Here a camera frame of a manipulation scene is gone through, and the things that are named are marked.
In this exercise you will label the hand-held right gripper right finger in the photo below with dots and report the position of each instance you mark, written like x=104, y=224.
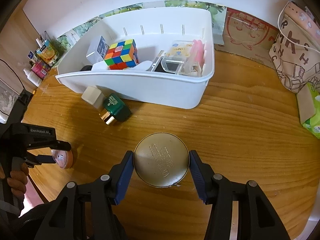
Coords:
x=200, y=180

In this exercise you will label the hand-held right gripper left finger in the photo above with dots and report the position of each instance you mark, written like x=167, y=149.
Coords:
x=123, y=180

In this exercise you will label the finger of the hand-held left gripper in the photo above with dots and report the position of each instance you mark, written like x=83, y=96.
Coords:
x=45, y=159
x=57, y=145

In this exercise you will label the pink round compact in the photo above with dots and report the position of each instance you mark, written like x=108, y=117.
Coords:
x=63, y=158

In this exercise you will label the gold round tin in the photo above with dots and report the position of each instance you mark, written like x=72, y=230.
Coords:
x=161, y=160

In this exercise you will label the small black case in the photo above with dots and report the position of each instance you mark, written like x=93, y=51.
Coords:
x=87, y=68

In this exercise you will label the white plastic bin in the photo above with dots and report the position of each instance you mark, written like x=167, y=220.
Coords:
x=150, y=87

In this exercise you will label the clear box with blue label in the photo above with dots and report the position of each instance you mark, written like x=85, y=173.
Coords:
x=102, y=46

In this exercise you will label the colourful puzzle cube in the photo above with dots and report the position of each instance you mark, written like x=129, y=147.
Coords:
x=120, y=55

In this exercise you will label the white power adapter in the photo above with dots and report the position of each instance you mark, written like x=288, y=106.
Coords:
x=192, y=68

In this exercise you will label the white curved plastic holder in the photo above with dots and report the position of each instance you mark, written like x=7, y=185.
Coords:
x=142, y=66

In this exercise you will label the white toy camera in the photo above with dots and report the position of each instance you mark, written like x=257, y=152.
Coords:
x=158, y=58

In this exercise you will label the clear case with stickers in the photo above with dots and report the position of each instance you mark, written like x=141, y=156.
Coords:
x=177, y=50

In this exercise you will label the person's left hand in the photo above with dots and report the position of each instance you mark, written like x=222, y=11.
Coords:
x=18, y=182

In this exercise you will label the person's pink pants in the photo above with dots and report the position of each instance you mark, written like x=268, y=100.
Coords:
x=35, y=192

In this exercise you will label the grey white patterned cloth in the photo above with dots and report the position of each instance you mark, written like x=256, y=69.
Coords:
x=7, y=100

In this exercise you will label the white spray bottle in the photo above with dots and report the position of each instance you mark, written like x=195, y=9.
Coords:
x=33, y=78

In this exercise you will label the beige square bottle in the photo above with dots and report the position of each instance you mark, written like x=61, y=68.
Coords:
x=91, y=96

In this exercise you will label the person's black jacket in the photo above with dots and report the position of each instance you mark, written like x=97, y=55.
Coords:
x=32, y=220

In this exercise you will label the pink printed packet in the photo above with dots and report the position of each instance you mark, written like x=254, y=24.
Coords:
x=40, y=70

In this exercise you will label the green jar with gold lid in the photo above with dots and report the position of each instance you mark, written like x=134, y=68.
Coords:
x=116, y=106

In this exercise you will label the blue white tube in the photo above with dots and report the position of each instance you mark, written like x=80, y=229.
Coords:
x=32, y=56

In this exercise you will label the green tissue pack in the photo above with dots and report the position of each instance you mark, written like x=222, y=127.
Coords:
x=306, y=102

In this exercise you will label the printed canvas bag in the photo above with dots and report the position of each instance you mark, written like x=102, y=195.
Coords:
x=292, y=65

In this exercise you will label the pink pouch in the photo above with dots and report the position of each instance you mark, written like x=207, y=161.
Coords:
x=302, y=17

